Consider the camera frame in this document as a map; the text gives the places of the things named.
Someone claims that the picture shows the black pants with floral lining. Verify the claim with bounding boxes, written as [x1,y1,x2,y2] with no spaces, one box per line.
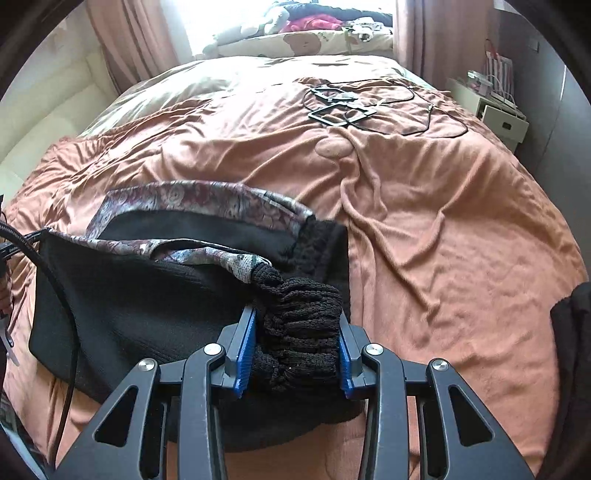
[28,181,366,453]

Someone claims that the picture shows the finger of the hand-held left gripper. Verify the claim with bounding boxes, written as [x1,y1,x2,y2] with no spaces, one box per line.
[0,222,47,256]

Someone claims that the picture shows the dark cloth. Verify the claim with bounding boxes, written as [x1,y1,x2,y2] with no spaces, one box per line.
[549,279,591,462]

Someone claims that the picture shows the bear print pillow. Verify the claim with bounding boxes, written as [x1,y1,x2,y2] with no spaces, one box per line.
[203,25,396,59]

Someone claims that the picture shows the grey stuffed toy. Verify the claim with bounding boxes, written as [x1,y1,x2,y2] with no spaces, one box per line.
[217,0,296,43]

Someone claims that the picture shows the thick black gripper cable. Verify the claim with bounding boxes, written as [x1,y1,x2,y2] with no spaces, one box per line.
[0,226,82,455]

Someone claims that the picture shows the beige duvet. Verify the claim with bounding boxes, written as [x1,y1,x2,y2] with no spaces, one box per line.
[76,54,416,139]

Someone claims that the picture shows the cream padded headboard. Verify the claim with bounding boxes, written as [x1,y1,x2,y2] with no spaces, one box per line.
[0,51,116,204]

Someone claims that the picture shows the pink fleece blanket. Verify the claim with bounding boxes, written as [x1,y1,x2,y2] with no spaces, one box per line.
[0,55,588,480]

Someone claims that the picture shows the red cloth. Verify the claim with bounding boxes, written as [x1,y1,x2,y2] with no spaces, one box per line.
[281,14,343,34]

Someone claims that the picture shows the black cloth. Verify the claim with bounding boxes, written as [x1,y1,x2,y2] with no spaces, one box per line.
[277,2,393,27]

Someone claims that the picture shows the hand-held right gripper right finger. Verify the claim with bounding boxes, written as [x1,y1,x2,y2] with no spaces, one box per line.
[336,318,537,480]

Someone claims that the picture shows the pink curtain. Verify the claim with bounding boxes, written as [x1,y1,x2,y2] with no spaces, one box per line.
[394,0,445,88]
[87,0,195,93]

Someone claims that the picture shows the pink striped bag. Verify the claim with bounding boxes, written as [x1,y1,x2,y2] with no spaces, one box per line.
[482,48,514,100]

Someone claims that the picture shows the thin black cable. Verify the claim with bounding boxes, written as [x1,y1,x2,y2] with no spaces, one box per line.
[302,80,470,139]

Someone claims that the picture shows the white nightstand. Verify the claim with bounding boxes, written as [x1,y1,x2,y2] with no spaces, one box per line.
[445,76,530,153]

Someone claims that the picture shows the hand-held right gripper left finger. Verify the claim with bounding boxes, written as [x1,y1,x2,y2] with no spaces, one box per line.
[54,306,257,480]

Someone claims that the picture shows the clear plastic box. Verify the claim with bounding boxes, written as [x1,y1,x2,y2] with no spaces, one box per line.
[466,69,493,91]

